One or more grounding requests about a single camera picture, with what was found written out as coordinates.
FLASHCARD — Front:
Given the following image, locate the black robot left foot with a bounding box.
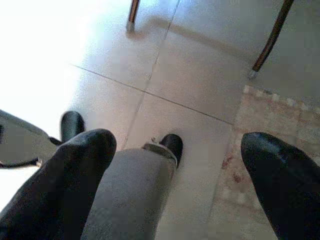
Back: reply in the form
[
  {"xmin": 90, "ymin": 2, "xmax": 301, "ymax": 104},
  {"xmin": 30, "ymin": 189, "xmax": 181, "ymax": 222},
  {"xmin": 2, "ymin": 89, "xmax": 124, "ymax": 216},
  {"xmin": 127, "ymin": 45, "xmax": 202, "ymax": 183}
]
[{"xmin": 60, "ymin": 111, "xmax": 86, "ymax": 145}]

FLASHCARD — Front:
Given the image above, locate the grey robot right leg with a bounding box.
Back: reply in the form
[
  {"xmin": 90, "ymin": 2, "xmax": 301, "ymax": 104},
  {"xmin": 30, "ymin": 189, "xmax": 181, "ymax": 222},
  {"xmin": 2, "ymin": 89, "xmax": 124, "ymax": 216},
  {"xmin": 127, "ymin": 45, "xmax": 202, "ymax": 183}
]
[{"xmin": 81, "ymin": 136, "xmax": 180, "ymax": 240}]

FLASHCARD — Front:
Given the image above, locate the beige patterned rug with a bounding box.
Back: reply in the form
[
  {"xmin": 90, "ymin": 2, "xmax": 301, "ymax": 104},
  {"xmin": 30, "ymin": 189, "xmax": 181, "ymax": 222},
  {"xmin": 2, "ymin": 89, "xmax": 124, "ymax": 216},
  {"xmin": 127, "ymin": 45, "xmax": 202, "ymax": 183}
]
[{"xmin": 207, "ymin": 84, "xmax": 320, "ymax": 240}]

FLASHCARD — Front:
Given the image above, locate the black robot foot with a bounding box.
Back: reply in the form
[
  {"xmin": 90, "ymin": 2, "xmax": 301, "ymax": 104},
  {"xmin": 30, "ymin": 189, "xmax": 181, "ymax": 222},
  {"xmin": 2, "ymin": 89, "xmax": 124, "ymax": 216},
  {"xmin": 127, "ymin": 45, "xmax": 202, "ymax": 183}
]
[
  {"xmin": 159, "ymin": 133, "xmax": 184, "ymax": 163},
  {"xmin": 60, "ymin": 111, "xmax": 86, "ymax": 145}
]

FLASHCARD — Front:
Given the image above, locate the black robot right foot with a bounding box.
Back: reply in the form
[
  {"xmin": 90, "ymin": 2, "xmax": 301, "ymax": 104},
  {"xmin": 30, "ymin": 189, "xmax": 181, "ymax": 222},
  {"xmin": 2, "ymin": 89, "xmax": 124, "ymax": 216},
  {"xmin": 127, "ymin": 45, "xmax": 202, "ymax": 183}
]
[{"xmin": 159, "ymin": 133, "xmax": 184, "ymax": 163}]

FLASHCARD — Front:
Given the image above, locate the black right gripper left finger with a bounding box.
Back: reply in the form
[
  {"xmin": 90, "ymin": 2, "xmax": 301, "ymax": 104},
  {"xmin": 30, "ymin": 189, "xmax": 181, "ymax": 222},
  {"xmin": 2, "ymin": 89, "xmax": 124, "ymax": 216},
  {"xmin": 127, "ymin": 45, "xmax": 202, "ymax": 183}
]
[{"xmin": 0, "ymin": 128, "xmax": 118, "ymax": 240}]

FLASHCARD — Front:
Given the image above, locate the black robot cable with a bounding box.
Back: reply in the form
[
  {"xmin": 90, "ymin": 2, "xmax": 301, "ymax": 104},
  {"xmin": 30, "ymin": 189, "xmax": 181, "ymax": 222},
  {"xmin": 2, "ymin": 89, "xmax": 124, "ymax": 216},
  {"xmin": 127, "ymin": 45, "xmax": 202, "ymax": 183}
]
[{"xmin": 0, "ymin": 156, "xmax": 42, "ymax": 169}]

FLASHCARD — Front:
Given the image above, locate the brown wooden chair leg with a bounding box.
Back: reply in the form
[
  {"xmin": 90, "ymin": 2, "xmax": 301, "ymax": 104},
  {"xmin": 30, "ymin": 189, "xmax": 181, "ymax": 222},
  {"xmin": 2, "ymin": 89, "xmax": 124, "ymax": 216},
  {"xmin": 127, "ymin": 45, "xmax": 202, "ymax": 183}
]
[
  {"xmin": 248, "ymin": 0, "xmax": 296, "ymax": 80},
  {"xmin": 126, "ymin": 0, "xmax": 141, "ymax": 32}
]

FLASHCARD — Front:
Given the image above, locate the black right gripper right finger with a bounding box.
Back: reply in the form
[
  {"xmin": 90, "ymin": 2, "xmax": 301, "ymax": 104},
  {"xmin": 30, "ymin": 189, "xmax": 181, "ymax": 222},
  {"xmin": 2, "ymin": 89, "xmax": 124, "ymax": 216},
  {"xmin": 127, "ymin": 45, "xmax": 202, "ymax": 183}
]
[{"xmin": 240, "ymin": 132, "xmax": 320, "ymax": 240}]

